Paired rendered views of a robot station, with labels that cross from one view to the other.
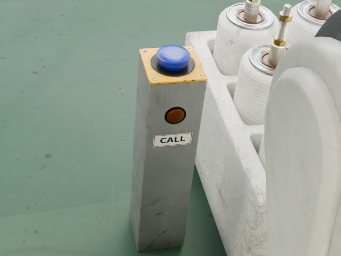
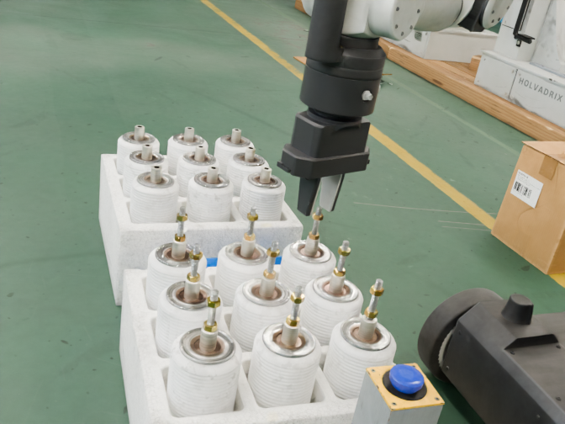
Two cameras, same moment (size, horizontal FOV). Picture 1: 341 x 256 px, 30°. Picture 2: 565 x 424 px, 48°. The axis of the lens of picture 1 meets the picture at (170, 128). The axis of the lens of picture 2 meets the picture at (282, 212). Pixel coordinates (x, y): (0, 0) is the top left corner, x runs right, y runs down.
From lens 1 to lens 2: 1.04 m
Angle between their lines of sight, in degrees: 78
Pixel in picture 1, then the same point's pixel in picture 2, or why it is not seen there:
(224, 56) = (226, 396)
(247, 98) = (308, 384)
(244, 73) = (303, 368)
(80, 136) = not seen: outside the picture
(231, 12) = (203, 359)
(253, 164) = not seen: hidden behind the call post
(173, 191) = not seen: outside the picture
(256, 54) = (284, 350)
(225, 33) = (227, 375)
